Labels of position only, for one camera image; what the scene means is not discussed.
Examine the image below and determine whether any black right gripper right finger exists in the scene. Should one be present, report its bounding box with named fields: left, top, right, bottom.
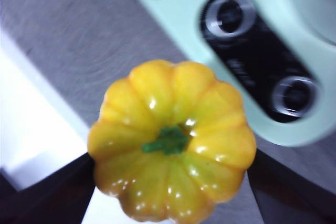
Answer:
left=245, top=147, right=336, bottom=224

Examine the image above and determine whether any silver control knob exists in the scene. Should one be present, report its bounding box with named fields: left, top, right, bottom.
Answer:
left=270, top=76, right=320, bottom=119
left=202, top=0, right=257, bottom=36

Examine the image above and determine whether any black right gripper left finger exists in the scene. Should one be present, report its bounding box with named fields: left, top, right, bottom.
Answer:
left=0, top=152, right=96, bottom=224

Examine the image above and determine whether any green breakfast machine base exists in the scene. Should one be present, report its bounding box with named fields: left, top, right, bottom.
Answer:
left=122, top=0, right=336, bottom=148

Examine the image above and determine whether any yellow pumpkin with green stem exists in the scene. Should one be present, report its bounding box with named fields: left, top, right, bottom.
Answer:
left=87, top=59, right=258, bottom=223

